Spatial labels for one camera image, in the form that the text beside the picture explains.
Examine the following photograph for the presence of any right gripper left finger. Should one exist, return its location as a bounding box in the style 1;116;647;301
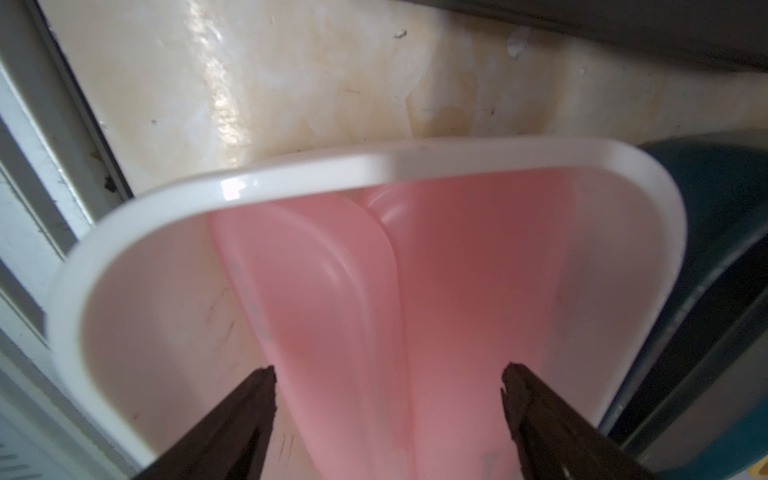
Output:
135;366;277;480

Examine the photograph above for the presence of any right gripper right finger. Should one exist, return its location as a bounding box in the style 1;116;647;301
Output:
501;363;654;479

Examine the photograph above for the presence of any pink pencil case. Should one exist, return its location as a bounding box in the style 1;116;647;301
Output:
363;170;574;479

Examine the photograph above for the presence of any white storage tray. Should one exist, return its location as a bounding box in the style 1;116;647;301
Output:
46;137;687;479

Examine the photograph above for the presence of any teal storage tray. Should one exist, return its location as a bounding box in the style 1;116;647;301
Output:
601;131;767;479

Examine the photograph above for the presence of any aluminium rail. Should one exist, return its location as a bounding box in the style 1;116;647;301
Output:
1;1;135;479

